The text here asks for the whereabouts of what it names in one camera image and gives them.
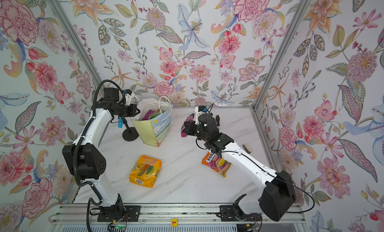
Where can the painted landscape paper bag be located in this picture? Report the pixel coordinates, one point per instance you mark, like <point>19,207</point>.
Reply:
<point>153,132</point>

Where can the purple Fox's candy bag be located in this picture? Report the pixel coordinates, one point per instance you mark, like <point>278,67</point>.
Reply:
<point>187,124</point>

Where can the small beige object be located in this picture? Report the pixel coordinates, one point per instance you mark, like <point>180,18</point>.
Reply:
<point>247,148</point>

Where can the yellow gummy candy bag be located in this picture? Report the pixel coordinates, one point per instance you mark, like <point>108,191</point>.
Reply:
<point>145,171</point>

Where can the yellow marker cube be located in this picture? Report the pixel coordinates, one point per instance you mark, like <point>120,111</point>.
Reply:
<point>174,223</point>

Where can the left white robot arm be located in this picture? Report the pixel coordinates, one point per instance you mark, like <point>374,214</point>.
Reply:
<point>83,158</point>

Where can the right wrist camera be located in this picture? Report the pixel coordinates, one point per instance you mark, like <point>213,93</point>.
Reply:
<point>199,110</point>

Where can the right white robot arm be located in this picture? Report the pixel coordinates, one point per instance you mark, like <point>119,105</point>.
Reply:
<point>275,192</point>

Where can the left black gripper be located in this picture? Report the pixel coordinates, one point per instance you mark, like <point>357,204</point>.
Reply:
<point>132,113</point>

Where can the black handled screwdriver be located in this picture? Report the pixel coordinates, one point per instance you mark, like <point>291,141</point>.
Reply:
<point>217,120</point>

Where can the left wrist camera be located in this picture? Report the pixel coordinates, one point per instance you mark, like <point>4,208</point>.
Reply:
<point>129,96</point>

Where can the purple grape candy bag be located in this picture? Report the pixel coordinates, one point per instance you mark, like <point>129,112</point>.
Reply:
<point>148,115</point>

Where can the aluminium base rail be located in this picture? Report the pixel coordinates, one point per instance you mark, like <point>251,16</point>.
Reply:
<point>150,214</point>

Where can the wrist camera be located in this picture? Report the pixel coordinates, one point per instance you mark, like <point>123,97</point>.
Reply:
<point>129,96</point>
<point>199,110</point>

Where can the orange Fox's candy bag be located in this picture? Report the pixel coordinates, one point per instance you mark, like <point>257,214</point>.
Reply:
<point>216,163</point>

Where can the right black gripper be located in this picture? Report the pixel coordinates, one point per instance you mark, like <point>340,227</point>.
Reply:
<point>190,130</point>

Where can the green orange noodle packet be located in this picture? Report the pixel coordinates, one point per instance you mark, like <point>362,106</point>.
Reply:
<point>156,114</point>

